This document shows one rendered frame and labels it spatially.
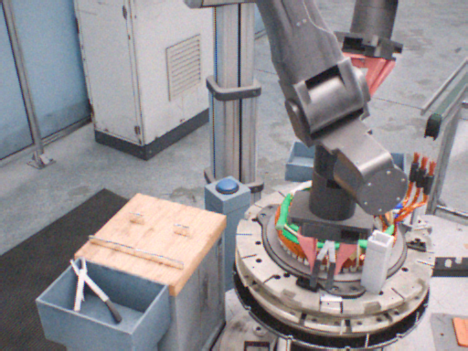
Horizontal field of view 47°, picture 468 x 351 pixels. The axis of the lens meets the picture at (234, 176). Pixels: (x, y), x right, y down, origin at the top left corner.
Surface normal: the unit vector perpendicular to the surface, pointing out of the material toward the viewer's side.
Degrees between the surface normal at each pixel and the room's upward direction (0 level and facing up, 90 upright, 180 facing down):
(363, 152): 21
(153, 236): 0
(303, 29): 74
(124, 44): 90
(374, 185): 88
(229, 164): 90
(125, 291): 90
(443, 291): 0
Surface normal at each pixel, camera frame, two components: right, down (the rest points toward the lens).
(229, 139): 0.33, 0.51
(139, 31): 0.83, 0.29
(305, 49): 0.22, 0.28
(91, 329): -0.39, 0.49
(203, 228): 0.00, -0.85
